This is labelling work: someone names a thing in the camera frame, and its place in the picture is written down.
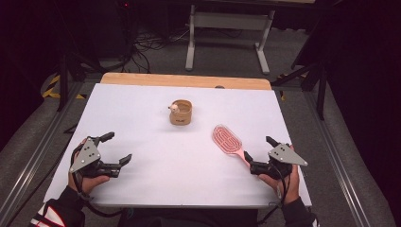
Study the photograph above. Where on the person's right hand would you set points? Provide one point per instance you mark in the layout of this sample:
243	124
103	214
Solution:
285	186

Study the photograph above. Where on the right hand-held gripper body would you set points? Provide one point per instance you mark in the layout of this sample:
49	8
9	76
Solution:
280	159

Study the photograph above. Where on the small cream figurine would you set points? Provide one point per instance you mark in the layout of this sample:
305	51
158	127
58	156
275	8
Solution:
173	108

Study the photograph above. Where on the wooden board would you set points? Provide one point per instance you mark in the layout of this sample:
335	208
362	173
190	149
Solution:
186	81

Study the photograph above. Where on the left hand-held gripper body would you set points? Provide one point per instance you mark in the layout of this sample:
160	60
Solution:
85	157

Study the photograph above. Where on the grey metal table frame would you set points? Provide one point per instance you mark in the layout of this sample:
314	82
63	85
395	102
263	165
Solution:
229	34

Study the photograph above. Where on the pink hairbrush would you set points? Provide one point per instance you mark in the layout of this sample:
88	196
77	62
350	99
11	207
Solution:
227	141

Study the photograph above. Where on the yellow black hazard tape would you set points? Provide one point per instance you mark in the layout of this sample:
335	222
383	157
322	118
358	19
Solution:
55	88

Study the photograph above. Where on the tan round cup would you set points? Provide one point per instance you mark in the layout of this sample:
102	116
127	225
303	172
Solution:
181	112

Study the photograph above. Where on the black stand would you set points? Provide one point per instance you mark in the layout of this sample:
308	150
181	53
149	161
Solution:
310	78
71	72

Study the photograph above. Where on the person's left hand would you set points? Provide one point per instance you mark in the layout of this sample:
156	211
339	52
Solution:
86	181

